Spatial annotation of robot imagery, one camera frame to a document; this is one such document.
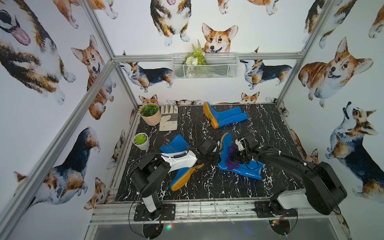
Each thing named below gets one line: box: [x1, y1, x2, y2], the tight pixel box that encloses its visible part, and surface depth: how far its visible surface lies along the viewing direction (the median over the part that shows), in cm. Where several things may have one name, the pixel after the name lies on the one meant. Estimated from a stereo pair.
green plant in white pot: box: [134, 134, 147, 145], surface depth 92 cm
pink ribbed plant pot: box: [139, 103, 161, 126], surface depth 105 cm
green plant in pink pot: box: [141, 103, 159, 117], surface depth 105 cm
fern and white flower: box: [184, 39, 207, 77], surface depth 86 cm
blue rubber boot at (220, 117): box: [203, 102, 248, 129], surface depth 112 cm
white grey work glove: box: [159, 104, 178, 131], surface depth 116 cm
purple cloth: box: [226, 144, 240, 171], surface depth 84 cm
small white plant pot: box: [132, 132, 150, 150], surface depth 92 cm
